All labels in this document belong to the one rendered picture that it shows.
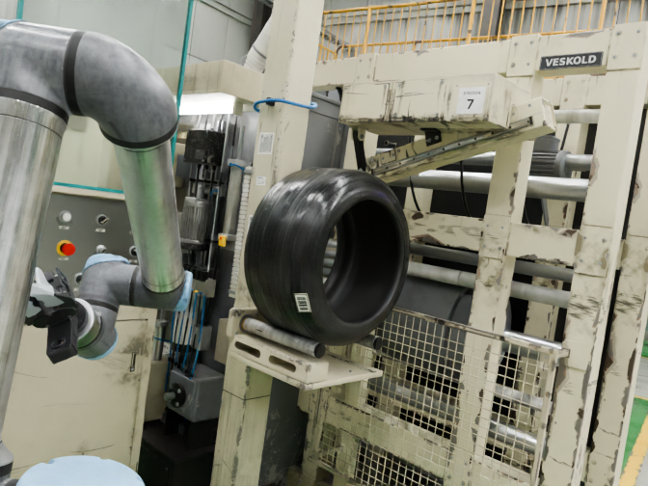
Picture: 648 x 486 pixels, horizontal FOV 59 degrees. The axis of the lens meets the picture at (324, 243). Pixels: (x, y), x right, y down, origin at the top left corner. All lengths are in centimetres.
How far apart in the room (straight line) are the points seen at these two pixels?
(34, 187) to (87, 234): 119
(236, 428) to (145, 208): 124
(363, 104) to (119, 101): 134
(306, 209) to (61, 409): 104
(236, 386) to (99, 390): 46
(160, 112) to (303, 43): 124
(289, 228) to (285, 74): 62
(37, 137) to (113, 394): 142
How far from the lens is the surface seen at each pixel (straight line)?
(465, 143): 196
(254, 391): 207
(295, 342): 173
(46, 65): 85
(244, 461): 217
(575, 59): 208
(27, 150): 83
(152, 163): 93
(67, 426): 211
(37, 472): 80
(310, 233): 157
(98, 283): 130
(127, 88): 84
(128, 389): 216
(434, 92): 191
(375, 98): 205
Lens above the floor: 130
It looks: 3 degrees down
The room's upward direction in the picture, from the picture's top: 8 degrees clockwise
